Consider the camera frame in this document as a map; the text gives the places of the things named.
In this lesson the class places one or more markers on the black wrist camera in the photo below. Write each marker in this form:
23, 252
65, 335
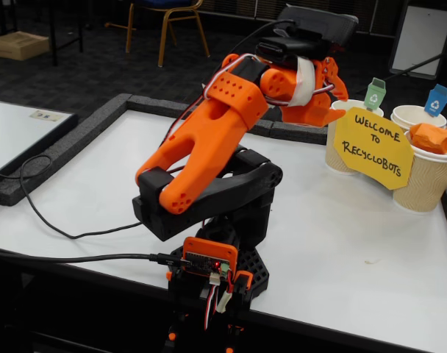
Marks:
300, 44

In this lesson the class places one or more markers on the short black foam border strip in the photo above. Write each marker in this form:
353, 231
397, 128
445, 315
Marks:
300, 135

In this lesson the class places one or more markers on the white panel with black frame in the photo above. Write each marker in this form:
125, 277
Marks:
422, 36

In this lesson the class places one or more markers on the brown cardboard box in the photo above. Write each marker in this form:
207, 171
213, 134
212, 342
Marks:
21, 46

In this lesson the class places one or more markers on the small paper label sticker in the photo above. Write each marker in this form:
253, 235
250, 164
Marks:
47, 115

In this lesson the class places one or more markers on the whiteboard tabletop with label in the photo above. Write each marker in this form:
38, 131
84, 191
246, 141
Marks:
14, 136

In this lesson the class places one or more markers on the blue recycling bin sign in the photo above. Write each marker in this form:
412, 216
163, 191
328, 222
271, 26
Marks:
436, 103

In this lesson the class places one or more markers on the orange paper rubbish bundle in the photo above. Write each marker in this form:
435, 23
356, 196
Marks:
429, 139

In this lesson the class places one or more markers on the black metal table frame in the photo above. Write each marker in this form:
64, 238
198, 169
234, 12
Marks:
53, 36

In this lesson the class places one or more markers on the orange and black robot arm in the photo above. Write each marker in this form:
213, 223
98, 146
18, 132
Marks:
209, 147

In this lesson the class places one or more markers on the paper cup with blue sign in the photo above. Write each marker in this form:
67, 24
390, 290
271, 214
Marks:
403, 117

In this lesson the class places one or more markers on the gold frame blue chair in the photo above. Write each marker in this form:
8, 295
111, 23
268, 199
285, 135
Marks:
164, 5

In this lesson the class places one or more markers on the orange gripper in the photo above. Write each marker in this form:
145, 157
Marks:
311, 111

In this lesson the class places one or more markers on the yellow welcome paper sign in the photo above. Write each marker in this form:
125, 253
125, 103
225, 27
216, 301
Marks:
392, 153

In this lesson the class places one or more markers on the green recycling bin sign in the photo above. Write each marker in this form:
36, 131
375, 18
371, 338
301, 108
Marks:
375, 97

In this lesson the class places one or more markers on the black orange table clamp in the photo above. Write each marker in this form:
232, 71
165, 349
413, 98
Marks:
186, 298

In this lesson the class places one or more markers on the orange motor controller board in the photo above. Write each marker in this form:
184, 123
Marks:
209, 250

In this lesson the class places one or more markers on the long black foam border strip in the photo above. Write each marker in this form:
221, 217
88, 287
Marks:
153, 104

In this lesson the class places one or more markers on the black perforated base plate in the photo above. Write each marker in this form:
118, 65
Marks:
254, 268

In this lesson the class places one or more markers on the paper cup with green sign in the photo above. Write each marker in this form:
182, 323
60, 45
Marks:
334, 154

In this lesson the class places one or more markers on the paper cup with orange sign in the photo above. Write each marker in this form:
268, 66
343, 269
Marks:
425, 184

